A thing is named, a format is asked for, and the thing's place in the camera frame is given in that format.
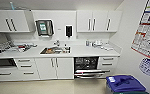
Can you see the white lower kitchen cabinet unit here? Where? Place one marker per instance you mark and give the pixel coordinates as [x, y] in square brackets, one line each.
[54, 66]

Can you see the white upper kitchen cabinet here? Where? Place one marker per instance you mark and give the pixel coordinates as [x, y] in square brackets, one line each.
[97, 20]
[11, 20]

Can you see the small clear plastic bottle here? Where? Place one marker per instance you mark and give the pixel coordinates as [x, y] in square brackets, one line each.
[87, 43]

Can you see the black soap dispenser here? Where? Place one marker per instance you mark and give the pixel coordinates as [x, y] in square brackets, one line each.
[68, 30]

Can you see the chrome faucet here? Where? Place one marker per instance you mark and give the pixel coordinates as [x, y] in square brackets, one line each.
[56, 43]

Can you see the stainless steel sink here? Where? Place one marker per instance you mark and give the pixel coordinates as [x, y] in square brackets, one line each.
[54, 50]

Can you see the stainless steel dishwasher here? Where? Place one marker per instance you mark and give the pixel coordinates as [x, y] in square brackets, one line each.
[87, 66]

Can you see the stack of white dishes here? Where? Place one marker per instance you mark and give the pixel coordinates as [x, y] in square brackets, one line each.
[98, 43]

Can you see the grey paper towel dispenser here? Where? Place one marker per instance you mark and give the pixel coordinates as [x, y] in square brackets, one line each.
[44, 27]

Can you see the grey bin with blue lid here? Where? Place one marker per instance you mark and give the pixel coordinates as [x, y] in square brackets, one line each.
[126, 83]

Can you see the small blue bottle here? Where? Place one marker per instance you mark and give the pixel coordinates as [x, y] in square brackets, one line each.
[12, 5]

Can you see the large colourful wall poster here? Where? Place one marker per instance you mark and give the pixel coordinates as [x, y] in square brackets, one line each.
[149, 30]

